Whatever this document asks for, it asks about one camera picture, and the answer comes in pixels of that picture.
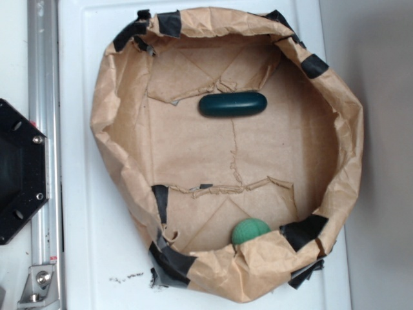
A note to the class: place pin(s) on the brown paper bag bin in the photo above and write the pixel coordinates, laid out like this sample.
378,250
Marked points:
189,179

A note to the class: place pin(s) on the dark green plastic pickle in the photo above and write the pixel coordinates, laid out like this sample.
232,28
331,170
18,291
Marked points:
232,104

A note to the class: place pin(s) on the light green textured ball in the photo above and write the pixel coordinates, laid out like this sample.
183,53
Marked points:
248,229

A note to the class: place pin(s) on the metal corner bracket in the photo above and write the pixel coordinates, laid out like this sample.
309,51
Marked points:
41,289

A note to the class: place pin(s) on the aluminium extrusion rail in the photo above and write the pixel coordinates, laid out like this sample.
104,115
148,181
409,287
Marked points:
43,104

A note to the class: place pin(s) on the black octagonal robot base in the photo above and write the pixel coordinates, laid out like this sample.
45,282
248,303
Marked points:
23,171

